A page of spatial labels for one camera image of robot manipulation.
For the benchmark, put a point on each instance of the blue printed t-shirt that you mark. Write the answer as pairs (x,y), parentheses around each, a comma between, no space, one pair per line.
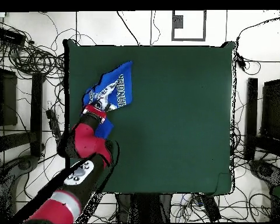
(123,77)

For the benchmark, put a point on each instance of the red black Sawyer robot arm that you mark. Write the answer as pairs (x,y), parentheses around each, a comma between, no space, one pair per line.
(86,140)

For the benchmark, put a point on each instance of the dark flat panel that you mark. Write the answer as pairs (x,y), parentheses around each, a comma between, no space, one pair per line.
(274,109)
(9,98)

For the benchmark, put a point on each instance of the dark grey stand base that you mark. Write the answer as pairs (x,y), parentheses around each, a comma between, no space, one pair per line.
(24,164)
(266,170)

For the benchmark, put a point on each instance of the dark green table cloth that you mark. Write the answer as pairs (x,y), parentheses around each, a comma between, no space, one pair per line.
(200,70)

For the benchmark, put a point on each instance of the black box device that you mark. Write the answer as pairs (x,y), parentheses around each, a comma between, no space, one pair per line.
(10,36)

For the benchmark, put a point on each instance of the black power adapter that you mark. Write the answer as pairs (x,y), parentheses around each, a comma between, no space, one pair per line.
(241,62)

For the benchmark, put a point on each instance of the black upright post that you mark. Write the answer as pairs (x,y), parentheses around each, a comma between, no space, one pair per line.
(251,116)
(36,112)

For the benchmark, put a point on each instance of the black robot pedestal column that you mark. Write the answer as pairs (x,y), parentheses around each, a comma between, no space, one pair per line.
(142,207)

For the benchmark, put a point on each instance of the grey square floor frame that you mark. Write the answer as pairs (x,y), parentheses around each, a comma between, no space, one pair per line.
(178,22)

